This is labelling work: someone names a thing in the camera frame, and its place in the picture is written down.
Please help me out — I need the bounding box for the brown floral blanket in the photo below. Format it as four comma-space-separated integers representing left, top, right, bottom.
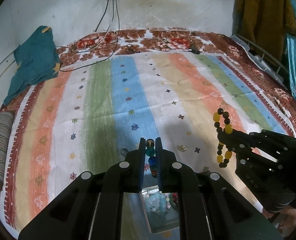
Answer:
0, 27, 296, 221

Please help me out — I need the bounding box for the white wire rack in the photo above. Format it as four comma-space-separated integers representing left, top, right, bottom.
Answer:
230, 34, 289, 86

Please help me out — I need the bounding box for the person's right hand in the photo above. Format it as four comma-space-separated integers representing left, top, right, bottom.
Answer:
262, 206, 296, 239

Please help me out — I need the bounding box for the striped colourful bed sheet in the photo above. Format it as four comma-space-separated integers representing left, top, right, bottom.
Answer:
0, 51, 296, 240

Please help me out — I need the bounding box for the white stone bead bracelet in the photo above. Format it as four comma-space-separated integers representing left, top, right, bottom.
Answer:
147, 194, 172, 213

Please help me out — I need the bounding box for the yellow and black bead bracelet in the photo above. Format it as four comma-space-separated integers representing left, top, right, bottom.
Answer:
212, 107, 234, 169

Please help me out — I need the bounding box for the green jade bangle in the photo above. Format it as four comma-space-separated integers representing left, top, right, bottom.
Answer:
169, 192, 178, 211

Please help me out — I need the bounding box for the teal quilted cloth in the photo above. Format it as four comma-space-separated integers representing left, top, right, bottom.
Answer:
3, 25, 60, 105

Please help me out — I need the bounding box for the mustard brown hanging garment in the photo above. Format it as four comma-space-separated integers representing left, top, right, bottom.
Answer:
235, 0, 296, 61

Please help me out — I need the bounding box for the black plug on blanket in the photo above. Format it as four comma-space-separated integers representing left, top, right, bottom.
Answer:
188, 48, 200, 55

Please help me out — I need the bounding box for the multicolour glass bead bracelet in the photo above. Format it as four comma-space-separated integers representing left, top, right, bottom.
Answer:
145, 138, 159, 179

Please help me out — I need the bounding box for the silver metal tin box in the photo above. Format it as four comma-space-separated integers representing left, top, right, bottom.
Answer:
140, 185, 179, 234

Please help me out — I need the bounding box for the small gold charm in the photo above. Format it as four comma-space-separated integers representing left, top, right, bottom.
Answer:
177, 145, 187, 152

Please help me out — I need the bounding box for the white charging cable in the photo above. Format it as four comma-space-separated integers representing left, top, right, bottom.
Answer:
73, 0, 118, 54

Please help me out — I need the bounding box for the black power cable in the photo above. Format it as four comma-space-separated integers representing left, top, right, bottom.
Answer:
56, 0, 121, 73

